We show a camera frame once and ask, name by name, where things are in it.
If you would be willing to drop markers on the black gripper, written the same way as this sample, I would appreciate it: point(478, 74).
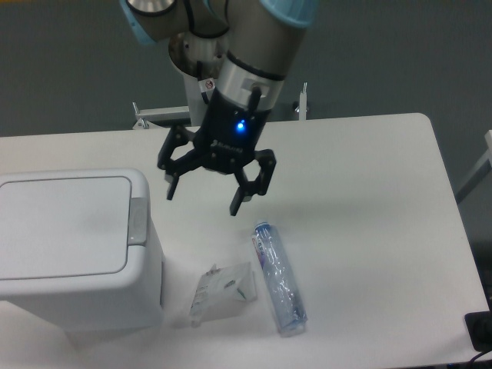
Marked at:
point(230, 134)

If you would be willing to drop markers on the white push-lid trash can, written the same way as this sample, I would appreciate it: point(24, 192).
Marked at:
point(79, 248)

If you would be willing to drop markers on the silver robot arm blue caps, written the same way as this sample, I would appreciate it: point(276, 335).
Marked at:
point(255, 43)

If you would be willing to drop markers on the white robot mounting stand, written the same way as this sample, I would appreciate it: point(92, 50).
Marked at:
point(197, 93)

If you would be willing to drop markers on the clear plastic wrapper bag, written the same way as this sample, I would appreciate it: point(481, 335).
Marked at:
point(222, 293)

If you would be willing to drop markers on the clear plastic water bottle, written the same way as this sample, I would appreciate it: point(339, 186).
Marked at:
point(286, 300)

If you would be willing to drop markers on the black device at table corner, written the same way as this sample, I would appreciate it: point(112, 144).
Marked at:
point(479, 329)

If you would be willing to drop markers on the white frame at right edge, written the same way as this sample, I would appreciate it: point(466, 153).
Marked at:
point(476, 174)

